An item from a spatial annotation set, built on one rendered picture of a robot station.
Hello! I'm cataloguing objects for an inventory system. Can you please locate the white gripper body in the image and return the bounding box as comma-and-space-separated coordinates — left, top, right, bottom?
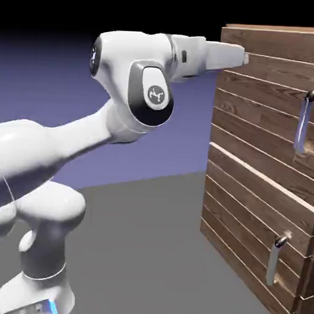
203, 40, 246, 74

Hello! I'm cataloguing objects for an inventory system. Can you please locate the wood slatted cabinet door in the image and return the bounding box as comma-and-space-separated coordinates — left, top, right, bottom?
207, 49, 314, 209
196, 141, 314, 314

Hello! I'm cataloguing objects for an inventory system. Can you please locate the dark wood cabinet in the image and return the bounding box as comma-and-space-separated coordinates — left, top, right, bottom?
196, 22, 314, 314

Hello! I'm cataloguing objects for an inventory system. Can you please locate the curved silver metal handle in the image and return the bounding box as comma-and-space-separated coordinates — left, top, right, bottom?
265, 229, 293, 288
293, 80, 314, 155

